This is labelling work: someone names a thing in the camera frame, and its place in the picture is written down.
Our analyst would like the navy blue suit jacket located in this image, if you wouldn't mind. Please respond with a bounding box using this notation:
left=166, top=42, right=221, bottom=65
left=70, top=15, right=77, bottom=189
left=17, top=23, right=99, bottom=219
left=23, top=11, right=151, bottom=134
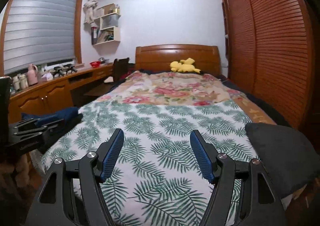
left=21, top=107, right=83, bottom=126

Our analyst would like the wooden desk cabinet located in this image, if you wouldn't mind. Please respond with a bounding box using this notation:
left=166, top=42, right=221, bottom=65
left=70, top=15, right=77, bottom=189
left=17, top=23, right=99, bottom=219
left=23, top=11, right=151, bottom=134
left=8, top=63, right=112, bottom=124

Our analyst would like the pink jug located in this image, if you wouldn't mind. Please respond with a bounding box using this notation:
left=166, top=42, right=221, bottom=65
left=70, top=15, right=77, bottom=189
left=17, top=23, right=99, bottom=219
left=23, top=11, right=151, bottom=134
left=27, top=63, right=38, bottom=86

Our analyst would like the dark grey sleeve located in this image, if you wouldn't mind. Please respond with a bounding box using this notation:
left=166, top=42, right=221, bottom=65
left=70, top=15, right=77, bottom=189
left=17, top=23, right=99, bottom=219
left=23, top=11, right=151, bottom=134
left=245, top=123, right=319, bottom=198

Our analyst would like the palm leaf print sheet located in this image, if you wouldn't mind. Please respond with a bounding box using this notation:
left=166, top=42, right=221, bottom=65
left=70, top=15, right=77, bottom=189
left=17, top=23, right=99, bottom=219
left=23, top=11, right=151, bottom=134
left=40, top=100, right=257, bottom=225

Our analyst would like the red bowl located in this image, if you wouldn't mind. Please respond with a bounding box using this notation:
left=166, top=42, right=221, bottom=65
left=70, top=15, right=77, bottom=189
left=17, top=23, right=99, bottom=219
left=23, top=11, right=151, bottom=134
left=89, top=61, right=101, bottom=68

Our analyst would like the grey window blind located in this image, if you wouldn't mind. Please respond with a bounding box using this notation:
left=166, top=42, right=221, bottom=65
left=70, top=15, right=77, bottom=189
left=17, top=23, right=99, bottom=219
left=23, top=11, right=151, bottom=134
left=3, top=0, right=76, bottom=74

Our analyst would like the dark wooden chair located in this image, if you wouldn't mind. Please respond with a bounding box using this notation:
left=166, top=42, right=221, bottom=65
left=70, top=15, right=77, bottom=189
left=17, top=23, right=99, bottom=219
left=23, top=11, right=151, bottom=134
left=84, top=58, right=130, bottom=98

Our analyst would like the floral quilt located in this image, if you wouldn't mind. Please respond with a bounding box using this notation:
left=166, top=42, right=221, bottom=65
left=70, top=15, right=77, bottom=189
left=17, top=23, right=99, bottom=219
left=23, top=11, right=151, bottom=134
left=98, top=70, right=275, bottom=125

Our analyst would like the white tied curtain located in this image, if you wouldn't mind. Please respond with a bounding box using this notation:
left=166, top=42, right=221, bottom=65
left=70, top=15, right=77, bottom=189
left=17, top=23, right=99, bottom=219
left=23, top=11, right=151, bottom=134
left=83, top=0, right=98, bottom=24

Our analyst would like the wooden headboard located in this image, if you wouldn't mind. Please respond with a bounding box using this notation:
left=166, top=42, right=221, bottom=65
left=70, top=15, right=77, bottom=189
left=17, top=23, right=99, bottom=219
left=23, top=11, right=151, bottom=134
left=135, top=44, right=222, bottom=76

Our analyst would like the yellow plush toy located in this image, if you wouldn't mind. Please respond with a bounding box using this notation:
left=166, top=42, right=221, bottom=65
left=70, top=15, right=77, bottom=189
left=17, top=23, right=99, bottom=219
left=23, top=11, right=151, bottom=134
left=170, top=58, right=201, bottom=74

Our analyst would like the wooden louvered wardrobe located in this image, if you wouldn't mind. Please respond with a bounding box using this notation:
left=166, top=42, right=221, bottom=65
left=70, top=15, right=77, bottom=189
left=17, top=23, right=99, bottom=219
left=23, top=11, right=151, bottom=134
left=217, top=0, right=320, bottom=131

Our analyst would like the white wall shelf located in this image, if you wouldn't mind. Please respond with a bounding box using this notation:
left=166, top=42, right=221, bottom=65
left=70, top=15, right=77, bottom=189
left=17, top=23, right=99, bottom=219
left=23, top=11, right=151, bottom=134
left=91, top=3, right=121, bottom=46

